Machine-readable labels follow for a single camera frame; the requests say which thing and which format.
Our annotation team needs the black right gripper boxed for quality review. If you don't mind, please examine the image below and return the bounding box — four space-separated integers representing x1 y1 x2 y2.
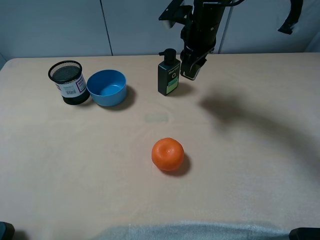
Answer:
180 4 227 75

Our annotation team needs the small black ink box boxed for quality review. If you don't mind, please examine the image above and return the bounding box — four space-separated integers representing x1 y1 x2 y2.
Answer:
180 64 201 81

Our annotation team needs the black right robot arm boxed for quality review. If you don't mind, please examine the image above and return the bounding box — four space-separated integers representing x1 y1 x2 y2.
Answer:
180 0 242 81

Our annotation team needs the dark green pump bottle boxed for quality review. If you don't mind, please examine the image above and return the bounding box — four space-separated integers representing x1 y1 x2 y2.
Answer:
157 48 181 96

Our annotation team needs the blue plastic bowl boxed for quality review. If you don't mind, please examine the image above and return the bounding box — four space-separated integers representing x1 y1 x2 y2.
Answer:
86 69 127 107

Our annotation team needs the orange mandarin fruit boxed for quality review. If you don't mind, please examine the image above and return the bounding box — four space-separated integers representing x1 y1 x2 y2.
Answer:
151 137 185 172

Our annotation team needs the black mesh pen holder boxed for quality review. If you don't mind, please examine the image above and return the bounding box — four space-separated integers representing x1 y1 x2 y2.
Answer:
48 60 90 105

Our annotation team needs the grey cloth at bottom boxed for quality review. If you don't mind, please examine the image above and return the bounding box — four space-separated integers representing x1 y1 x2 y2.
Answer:
93 221 290 240

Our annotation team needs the black right base corner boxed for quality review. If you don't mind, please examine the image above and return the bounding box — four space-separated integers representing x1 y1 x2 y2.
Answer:
288 227 320 240

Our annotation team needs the black base corner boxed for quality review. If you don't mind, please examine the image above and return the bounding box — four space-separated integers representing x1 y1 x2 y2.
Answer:
288 227 320 240
0 221 15 240

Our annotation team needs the black left base corner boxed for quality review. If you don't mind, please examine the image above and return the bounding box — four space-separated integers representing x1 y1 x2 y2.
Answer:
0 221 15 240

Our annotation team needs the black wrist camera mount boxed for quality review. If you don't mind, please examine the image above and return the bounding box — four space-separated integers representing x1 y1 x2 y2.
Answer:
158 0 193 29

